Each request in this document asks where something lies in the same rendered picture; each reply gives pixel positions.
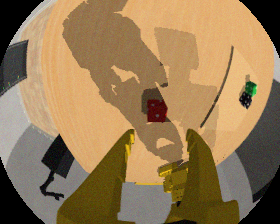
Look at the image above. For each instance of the green die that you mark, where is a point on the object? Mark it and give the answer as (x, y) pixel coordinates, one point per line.
(251, 88)

